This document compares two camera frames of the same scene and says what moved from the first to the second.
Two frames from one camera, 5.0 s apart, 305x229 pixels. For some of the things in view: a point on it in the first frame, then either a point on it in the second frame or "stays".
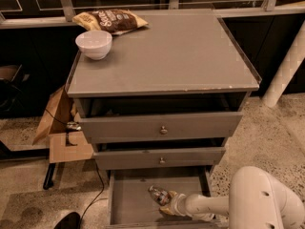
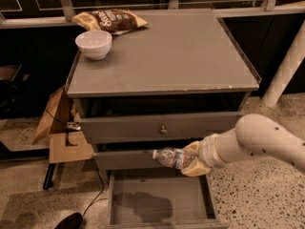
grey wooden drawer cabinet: x=160 y=109 stays
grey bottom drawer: x=163 y=197 stays
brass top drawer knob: x=163 y=130 stays
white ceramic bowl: x=95 y=45 stays
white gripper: x=181 y=202 → x=206 y=152
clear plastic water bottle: x=160 y=195 → x=172 y=157
